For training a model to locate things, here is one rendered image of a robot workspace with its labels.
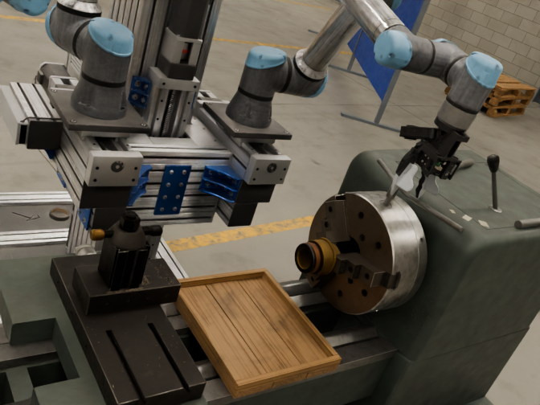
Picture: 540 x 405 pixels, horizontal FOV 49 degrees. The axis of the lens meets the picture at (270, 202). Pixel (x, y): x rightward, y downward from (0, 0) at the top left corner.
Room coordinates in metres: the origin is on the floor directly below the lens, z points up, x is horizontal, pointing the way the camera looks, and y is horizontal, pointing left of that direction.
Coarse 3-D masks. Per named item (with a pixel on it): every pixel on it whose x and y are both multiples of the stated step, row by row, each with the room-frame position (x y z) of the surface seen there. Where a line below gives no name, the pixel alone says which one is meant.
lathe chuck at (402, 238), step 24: (360, 192) 1.39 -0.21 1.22; (360, 216) 1.33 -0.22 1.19; (384, 216) 1.29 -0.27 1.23; (360, 240) 1.30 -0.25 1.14; (384, 240) 1.26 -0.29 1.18; (408, 240) 1.28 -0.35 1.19; (384, 264) 1.23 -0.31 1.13; (408, 264) 1.25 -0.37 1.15; (336, 288) 1.31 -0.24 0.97; (360, 288) 1.26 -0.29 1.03; (384, 288) 1.21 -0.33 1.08; (408, 288) 1.26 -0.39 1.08; (360, 312) 1.24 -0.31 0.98
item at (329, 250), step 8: (312, 240) 1.26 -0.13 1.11; (320, 240) 1.26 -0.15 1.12; (328, 240) 1.27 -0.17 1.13; (304, 248) 1.25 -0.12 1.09; (312, 248) 1.22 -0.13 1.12; (320, 248) 1.23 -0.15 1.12; (328, 248) 1.24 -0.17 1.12; (336, 248) 1.27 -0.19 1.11; (296, 256) 1.24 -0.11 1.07; (304, 256) 1.26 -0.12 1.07; (312, 256) 1.21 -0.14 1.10; (320, 256) 1.22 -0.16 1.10; (328, 256) 1.23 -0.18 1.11; (296, 264) 1.24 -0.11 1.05; (304, 264) 1.24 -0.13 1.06; (312, 264) 1.20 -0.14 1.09; (320, 264) 1.22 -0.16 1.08; (328, 264) 1.22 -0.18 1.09; (304, 272) 1.21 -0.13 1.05; (312, 272) 1.21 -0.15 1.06; (320, 272) 1.22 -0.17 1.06; (328, 272) 1.23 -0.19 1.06
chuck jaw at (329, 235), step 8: (336, 200) 1.35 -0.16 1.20; (344, 200) 1.37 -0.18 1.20; (328, 208) 1.36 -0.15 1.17; (336, 208) 1.34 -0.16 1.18; (344, 208) 1.36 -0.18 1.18; (328, 216) 1.35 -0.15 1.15; (336, 216) 1.33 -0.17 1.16; (344, 216) 1.35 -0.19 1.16; (328, 224) 1.31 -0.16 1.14; (336, 224) 1.32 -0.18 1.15; (344, 224) 1.34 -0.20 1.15; (320, 232) 1.30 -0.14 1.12; (328, 232) 1.29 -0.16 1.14; (336, 232) 1.31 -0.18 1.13; (344, 232) 1.32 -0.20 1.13; (336, 240) 1.29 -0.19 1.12; (344, 240) 1.31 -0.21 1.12
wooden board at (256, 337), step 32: (192, 288) 1.22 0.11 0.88; (224, 288) 1.27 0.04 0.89; (256, 288) 1.32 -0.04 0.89; (192, 320) 1.10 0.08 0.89; (224, 320) 1.15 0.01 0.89; (256, 320) 1.19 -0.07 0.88; (288, 320) 1.23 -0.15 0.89; (224, 352) 1.04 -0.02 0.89; (256, 352) 1.08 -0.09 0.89; (288, 352) 1.11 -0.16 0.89; (320, 352) 1.15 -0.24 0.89; (256, 384) 0.97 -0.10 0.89
